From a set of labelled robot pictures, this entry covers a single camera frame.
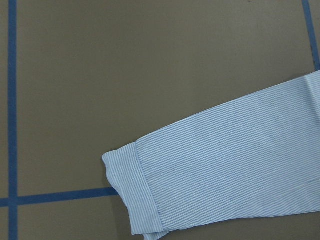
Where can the blue striped button shirt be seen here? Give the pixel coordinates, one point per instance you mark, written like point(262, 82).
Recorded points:
point(257, 156)

